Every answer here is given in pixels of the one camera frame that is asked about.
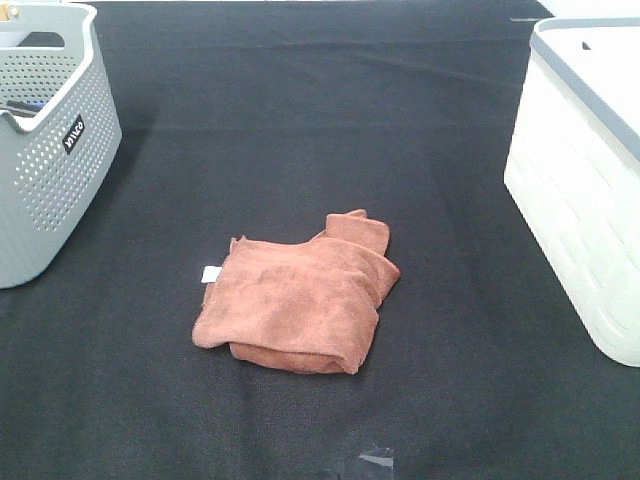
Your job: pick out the dark item inside basket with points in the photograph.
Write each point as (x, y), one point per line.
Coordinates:
(20, 108)

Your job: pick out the clear tape piece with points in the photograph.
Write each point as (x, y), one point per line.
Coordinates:
(383, 457)

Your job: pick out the brown towel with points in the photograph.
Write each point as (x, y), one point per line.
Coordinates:
(309, 308)

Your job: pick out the grey perforated plastic basket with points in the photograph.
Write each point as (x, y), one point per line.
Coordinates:
(52, 164)

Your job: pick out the white storage box grey rim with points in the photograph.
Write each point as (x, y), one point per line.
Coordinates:
(573, 169)

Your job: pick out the black table cloth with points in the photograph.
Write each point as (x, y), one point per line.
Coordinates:
(259, 119)

